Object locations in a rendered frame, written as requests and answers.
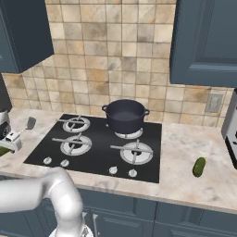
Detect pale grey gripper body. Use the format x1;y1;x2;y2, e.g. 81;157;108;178
0;139;23;155

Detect black gas hob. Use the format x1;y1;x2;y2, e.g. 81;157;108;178
22;113;163;184

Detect blue drawer front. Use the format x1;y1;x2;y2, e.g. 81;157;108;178
75;187;159;222

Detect black appliance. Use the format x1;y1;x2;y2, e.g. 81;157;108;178
0;73;13;113

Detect grey wall socket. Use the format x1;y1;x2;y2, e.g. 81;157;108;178
205;93;224;114

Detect green cucumber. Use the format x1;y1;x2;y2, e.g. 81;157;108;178
192;156;207;179
0;146;11;157

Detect blue wall cupboard door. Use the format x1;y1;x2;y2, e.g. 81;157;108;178
168;0;237;89

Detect silver cupboard handle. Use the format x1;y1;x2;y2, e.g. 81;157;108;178
92;213;101;237

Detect dark blue cooking pot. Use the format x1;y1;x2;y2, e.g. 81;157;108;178
101;98;151;135

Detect blue wall cupboard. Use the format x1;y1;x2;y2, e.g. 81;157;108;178
0;0;56;75

